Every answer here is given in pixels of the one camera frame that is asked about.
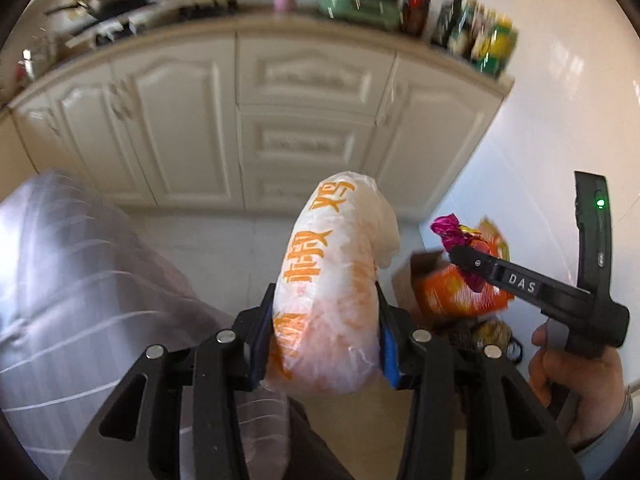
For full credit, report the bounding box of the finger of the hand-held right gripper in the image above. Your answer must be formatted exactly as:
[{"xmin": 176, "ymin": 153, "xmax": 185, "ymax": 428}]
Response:
[{"xmin": 449, "ymin": 245, "xmax": 581, "ymax": 312}]

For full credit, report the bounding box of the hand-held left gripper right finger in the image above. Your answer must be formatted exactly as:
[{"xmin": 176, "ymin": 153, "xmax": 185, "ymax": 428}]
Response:
[{"xmin": 375, "ymin": 284, "xmax": 586, "ymax": 480}]

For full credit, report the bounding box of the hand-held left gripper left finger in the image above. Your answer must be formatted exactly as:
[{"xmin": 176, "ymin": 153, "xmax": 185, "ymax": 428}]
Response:
[{"xmin": 60, "ymin": 282, "xmax": 277, "ymax": 480}]

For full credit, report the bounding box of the magenta foil wrapper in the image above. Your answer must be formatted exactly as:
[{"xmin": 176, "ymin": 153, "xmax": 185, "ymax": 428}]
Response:
[{"xmin": 431, "ymin": 213, "xmax": 493, "ymax": 293}]

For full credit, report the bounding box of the brown cardboard box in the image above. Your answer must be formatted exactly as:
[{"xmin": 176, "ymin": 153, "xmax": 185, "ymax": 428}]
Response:
[{"xmin": 392, "ymin": 249, "xmax": 523, "ymax": 366}]

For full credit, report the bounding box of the white bag with orange print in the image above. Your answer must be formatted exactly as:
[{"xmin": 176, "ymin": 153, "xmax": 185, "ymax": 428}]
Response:
[{"xmin": 262, "ymin": 171, "xmax": 401, "ymax": 400}]

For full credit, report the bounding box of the person's right forearm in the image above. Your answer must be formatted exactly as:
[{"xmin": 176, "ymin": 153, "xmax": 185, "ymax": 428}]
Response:
[{"xmin": 574, "ymin": 385, "xmax": 637, "ymax": 471}]

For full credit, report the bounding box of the person's right hand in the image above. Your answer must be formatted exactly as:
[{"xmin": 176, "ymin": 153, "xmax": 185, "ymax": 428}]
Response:
[{"xmin": 529, "ymin": 322, "xmax": 627, "ymax": 448}]

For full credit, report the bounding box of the yellow snack packet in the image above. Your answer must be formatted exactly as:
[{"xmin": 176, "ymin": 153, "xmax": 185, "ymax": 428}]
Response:
[{"xmin": 470, "ymin": 217, "xmax": 511, "ymax": 261}]

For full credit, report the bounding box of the orange snack packet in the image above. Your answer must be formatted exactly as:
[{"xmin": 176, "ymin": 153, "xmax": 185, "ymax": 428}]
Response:
[{"xmin": 414, "ymin": 240, "xmax": 516, "ymax": 318}]

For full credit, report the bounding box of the person's dark trouser leg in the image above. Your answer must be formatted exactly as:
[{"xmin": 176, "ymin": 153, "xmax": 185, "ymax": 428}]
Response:
[{"xmin": 285, "ymin": 395, "xmax": 361, "ymax": 480}]

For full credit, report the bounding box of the grey checked tablecloth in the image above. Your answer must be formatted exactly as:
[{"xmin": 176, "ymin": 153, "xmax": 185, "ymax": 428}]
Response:
[{"xmin": 0, "ymin": 170, "xmax": 296, "ymax": 480}]

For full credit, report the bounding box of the cream kitchen cabinet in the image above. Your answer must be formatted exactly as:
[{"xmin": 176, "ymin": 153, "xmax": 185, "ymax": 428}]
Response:
[{"xmin": 7, "ymin": 10, "xmax": 516, "ymax": 221}]

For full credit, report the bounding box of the dark glass bottle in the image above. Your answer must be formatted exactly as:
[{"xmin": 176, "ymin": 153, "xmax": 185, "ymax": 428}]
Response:
[{"xmin": 431, "ymin": 0, "xmax": 466, "ymax": 51}]

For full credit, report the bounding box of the dark red jar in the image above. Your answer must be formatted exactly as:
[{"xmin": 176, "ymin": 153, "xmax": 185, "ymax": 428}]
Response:
[{"xmin": 400, "ymin": 0, "xmax": 433, "ymax": 38}]

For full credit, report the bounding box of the green kitchen appliance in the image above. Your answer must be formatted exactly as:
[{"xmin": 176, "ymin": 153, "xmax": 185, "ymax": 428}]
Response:
[{"xmin": 320, "ymin": 0, "xmax": 403, "ymax": 31}]

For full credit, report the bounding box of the black gas stove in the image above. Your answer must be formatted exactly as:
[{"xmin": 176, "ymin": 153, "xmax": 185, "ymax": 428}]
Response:
[{"xmin": 65, "ymin": 0, "xmax": 238, "ymax": 48}]

